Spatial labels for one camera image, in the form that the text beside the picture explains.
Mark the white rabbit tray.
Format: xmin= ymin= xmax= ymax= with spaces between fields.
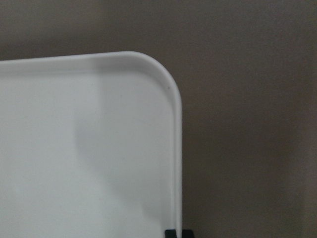
xmin=0 ymin=52 xmax=182 ymax=238

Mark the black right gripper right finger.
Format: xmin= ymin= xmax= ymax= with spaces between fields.
xmin=182 ymin=229 xmax=194 ymax=238

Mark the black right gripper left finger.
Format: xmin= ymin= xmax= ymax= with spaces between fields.
xmin=164 ymin=230 xmax=176 ymax=238

